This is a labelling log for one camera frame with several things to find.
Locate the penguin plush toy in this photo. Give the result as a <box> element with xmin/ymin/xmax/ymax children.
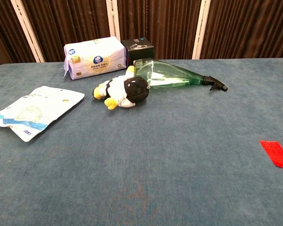
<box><xmin>92</xmin><ymin>65</ymin><xmax>150</xmax><ymax>111</ymax></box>

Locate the blue table cloth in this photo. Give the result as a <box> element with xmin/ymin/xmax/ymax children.
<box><xmin>0</xmin><ymin>57</ymin><xmax>283</xmax><ymax>226</ymax></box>

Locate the green spray bottle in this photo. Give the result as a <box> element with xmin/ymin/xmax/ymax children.
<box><xmin>133</xmin><ymin>58</ymin><xmax>228</xmax><ymax>92</ymax></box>

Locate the black cardboard box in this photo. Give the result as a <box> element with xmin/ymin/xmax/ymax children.
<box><xmin>121</xmin><ymin>36</ymin><xmax>155</xmax><ymax>66</ymax></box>

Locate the white tissue pack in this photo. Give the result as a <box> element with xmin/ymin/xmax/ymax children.
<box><xmin>63</xmin><ymin>37</ymin><xmax>128</xmax><ymax>81</ymax></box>

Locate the dark brown curtain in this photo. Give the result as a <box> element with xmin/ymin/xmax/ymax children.
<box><xmin>0</xmin><ymin>0</ymin><xmax>283</xmax><ymax>69</ymax></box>

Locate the white mask package bag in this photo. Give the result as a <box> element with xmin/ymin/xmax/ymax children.
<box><xmin>0</xmin><ymin>85</ymin><xmax>85</xmax><ymax>143</ymax></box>

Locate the red tape patch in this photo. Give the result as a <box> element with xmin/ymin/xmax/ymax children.
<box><xmin>258</xmin><ymin>140</ymin><xmax>283</xmax><ymax>170</ymax></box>

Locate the white partition frame post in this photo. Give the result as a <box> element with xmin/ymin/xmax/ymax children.
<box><xmin>191</xmin><ymin>0</ymin><xmax>211</xmax><ymax>60</ymax></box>
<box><xmin>10</xmin><ymin>0</ymin><xmax>46</xmax><ymax>63</ymax></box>
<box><xmin>105</xmin><ymin>0</ymin><xmax>122</xmax><ymax>41</ymax></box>

